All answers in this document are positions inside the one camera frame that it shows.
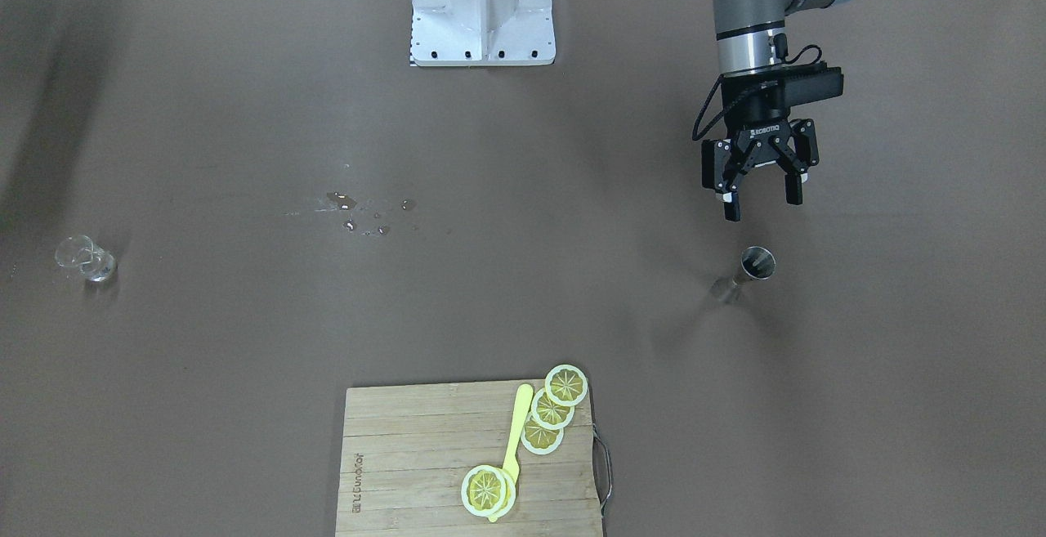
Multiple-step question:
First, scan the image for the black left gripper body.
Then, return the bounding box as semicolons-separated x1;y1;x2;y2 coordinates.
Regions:
722;79;792;163

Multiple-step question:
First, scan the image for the steel jigger cup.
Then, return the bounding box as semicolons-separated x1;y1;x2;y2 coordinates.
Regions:
710;246;777;305

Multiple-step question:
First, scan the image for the clear glass measuring beaker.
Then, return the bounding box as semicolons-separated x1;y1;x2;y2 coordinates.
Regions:
55;234;117;284

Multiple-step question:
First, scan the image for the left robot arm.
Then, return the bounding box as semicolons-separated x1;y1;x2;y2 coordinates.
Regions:
691;0;851;222

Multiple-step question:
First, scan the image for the middle lemon slice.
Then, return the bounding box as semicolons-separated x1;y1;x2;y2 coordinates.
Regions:
530;389;575;432

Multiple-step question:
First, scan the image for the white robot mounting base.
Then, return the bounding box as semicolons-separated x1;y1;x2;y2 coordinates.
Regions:
409;0;558;68

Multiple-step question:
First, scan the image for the lower lemon slice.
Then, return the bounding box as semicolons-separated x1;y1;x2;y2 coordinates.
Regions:
521;417;564;455

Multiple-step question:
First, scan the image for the yellow plastic spoon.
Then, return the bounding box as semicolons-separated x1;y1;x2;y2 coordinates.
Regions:
487;382;535;523

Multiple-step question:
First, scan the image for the lemon slice on spoon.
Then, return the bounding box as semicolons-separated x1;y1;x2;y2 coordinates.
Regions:
460;465;518;522

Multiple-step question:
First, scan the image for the bamboo cutting board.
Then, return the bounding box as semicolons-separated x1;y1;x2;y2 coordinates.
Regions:
333;380;605;536

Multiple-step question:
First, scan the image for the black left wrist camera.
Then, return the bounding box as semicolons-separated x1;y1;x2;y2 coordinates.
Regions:
765;61;844;108

